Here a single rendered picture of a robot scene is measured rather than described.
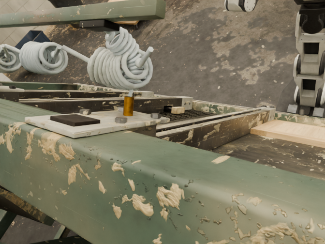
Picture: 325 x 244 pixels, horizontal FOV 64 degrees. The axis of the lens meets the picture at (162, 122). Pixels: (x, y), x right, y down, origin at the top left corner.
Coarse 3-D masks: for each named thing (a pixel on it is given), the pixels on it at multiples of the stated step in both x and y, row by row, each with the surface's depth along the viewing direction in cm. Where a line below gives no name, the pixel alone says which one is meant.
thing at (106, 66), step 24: (144, 0) 29; (0, 24) 48; (24, 24) 44; (48, 24) 42; (0, 48) 60; (24, 48) 51; (48, 48) 53; (0, 72) 65; (48, 72) 50; (96, 72) 42; (120, 72) 39; (144, 72) 39
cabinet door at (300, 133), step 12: (276, 120) 125; (252, 132) 94; (264, 132) 92; (276, 132) 91; (288, 132) 95; (300, 132) 98; (312, 132) 100; (324, 132) 103; (312, 144) 84; (324, 144) 82
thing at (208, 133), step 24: (96, 24) 34; (120, 48) 38; (48, 120) 32; (120, 120) 34; (144, 120) 39; (168, 120) 43; (192, 120) 66; (216, 120) 70; (240, 120) 82; (264, 120) 110; (192, 144) 57; (216, 144) 68
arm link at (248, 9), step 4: (244, 0) 119; (248, 0) 119; (252, 0) 121; (256, 0) 123; (224, 4) 128; (244, 4) 119; (248, 4) 120; (252, 4) 122; (244, 8) 120; (248, 8) 121; (252, 8) 123
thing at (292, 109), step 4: (288, 108) 142; (292, 108) 141; (296, 108) 140; (304, 108) 138; (308, 108) 138; (316, 108) 136; (320, 108) 135; (288, 112) 141; (292, 112) 140; (296, 112) 143; (308, 112) 136; (316, 112) 135; (320, 112) 134; (316, 116) 134; (320, 116) 133
